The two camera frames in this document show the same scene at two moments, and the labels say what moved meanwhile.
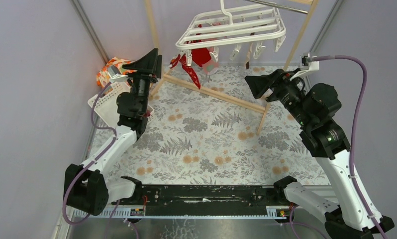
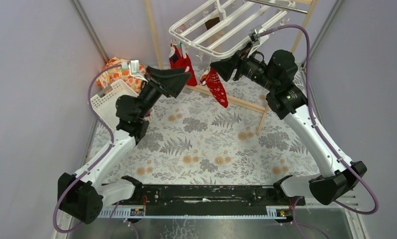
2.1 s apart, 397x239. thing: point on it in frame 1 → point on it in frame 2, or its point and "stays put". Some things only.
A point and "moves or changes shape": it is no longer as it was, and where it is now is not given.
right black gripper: x=258 y=84 → x=226 y=66
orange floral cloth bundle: x=103 y=76 stays put
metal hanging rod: x=279 y=6 stays put
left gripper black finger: x=151 y=62 → x=171 y=81
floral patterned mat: x=193 y=137 stays put
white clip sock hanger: x=234 y=26 moves or changes shape
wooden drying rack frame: x=223 y=95 stays put
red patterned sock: x=189 y=69 → x=216 y=85
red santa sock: x=203 y=57 → x=178 y=60
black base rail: x=204 y=200 stays put
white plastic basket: x=106 y=101 stays put
